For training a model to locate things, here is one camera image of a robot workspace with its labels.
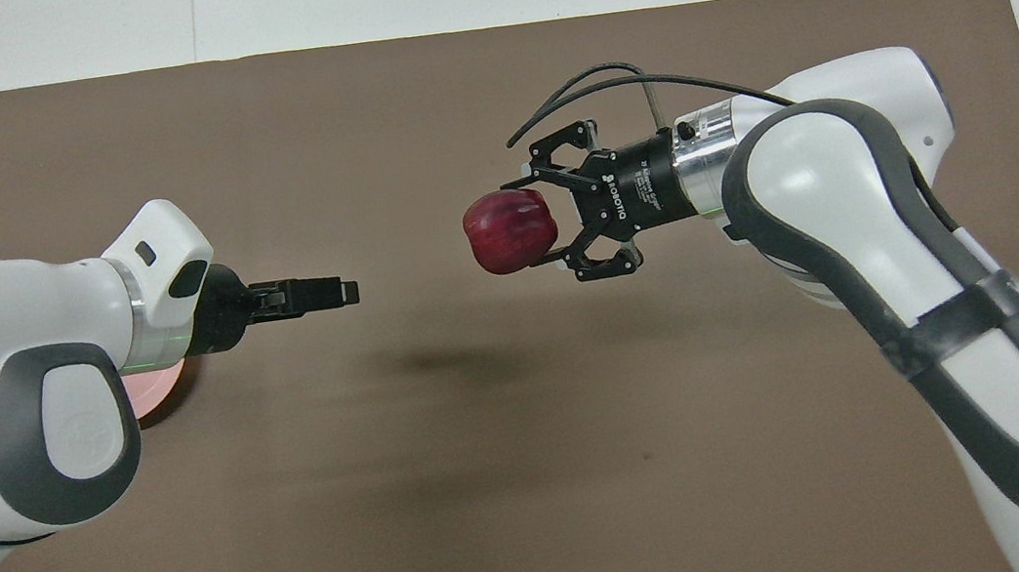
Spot pink plate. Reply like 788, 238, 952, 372
119, 354, 194, 424

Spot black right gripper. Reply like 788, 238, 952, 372
509, 106, 703, 289

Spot red apple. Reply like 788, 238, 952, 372
460, 184, 563, 279

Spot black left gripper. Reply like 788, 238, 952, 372
178, 246, 365, 358

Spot brown table mat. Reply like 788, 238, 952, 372
0, 0, 1019, 572

